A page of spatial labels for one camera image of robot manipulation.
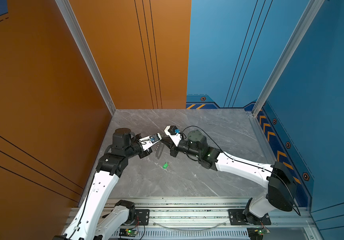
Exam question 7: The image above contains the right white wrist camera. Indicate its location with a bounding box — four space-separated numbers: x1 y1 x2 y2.
164 125 183 147

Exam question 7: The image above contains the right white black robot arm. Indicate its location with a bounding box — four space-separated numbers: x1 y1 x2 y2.
162 126 298 225

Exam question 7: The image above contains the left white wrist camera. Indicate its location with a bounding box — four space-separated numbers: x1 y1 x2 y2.
139 133 162 151

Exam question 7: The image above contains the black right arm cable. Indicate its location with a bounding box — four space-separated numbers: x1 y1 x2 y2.
180 125 301 217

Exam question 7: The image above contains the aluminium front rail frame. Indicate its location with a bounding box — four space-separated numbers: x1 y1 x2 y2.
59 196 324 240

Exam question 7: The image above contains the aluminium corner post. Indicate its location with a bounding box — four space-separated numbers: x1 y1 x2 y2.
252 0 324 117
55 0 116 116

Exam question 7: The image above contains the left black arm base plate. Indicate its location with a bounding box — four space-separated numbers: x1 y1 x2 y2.
123 209 150 226

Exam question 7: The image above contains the green key tag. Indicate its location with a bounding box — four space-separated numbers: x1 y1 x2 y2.
163 162 169 169

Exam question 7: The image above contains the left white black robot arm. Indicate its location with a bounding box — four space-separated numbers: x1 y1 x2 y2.
53 128 162 240

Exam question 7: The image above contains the left aluminium corner post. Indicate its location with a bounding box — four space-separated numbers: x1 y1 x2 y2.
55 0 116 116

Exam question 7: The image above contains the small circuit board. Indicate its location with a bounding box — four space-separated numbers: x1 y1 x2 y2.
247 229 270 240
119 229 139 239

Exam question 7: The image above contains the right aluminium corner post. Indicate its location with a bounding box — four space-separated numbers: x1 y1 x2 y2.
252 0 324 117

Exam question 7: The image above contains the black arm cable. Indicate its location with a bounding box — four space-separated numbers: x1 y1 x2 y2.
67 131 143 240
180 125 301 217

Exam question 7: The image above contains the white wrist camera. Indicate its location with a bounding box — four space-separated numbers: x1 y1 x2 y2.
164 125 183 147
139 133 162 151

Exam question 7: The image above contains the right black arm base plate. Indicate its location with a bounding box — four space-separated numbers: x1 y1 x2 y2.
228 209 271 226

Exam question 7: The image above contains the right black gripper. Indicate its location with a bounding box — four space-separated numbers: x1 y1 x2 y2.
159 136 202 159

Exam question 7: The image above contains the left small circuit board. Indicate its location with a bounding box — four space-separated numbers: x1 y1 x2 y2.
119 229 139 239

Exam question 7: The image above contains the right small circuit board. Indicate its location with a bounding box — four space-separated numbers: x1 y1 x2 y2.
247 229 270 240

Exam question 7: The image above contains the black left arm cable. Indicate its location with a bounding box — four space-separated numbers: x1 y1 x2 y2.
67 131 143 240

